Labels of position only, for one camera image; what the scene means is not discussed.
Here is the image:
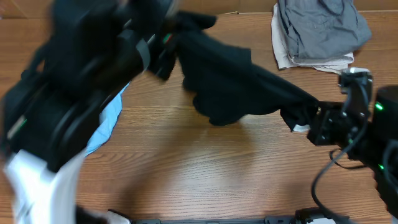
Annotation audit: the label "black t-shirt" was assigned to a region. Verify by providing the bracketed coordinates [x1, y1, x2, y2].
[148, 11, 320, 132]

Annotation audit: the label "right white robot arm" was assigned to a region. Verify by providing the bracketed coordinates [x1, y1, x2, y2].
[307, 85, 397, 218]

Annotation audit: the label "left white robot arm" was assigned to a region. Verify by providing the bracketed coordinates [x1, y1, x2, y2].
[1, 1, 179, 223]

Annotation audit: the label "beige folded garment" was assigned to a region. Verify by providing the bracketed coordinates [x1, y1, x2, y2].
[271, 3, 354, 74]

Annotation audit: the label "grey folded shorts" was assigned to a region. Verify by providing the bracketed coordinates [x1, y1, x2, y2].
[277, 0, 372, 60]

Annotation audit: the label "light blue printed t-shirt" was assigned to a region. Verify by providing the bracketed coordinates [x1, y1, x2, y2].
[85, 83, 129, 156]

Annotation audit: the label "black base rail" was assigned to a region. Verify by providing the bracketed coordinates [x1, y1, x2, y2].
[107, 207, 351, 224]

